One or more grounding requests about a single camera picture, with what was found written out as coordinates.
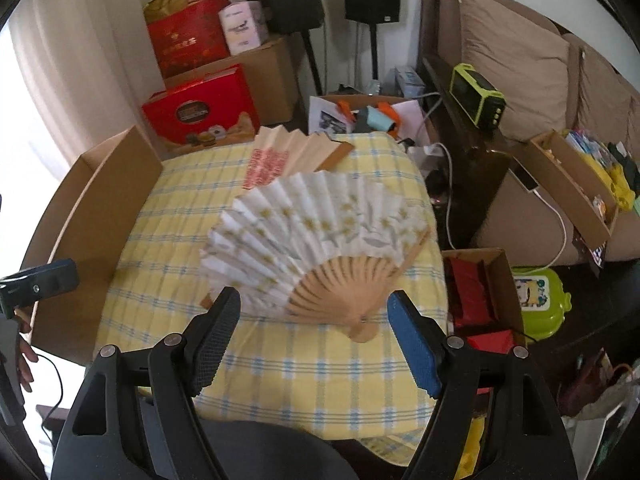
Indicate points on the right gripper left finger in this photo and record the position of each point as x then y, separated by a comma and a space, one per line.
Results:
210, 334

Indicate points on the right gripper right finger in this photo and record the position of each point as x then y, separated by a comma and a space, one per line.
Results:
420, 341

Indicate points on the white floral folding fan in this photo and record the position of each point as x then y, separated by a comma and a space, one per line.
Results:
320, 248

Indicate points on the beige red-print folding fan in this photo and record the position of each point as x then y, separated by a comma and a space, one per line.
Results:
278, 152

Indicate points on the person left hand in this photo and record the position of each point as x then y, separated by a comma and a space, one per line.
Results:
26, 356

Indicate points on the box with red items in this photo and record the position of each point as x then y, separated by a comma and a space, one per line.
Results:
483, 307

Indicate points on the open cardboard box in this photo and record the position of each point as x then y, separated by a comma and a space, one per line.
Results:
88, 220

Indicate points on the green toy case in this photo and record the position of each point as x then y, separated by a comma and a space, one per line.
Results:
543, 300

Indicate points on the brown sofa cushion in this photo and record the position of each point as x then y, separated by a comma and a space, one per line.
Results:
552, 81

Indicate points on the small cardboard tray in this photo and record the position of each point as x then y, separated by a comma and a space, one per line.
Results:
574, 185

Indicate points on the open box with papers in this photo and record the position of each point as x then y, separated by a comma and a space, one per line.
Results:
358, 113

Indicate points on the red chocolate gift box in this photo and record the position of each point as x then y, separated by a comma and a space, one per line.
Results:
214, 110

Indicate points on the white sheer curtain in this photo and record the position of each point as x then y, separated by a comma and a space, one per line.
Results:
73, 74

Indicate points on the green black radio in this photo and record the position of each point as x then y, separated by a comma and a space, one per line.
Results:
481, 101

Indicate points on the red gift bag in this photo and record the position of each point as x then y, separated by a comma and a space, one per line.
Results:
190, 38

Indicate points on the pink white carton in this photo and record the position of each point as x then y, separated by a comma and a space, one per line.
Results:
244, 26

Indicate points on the left black speaker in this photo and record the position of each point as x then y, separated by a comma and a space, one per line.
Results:
300, 16

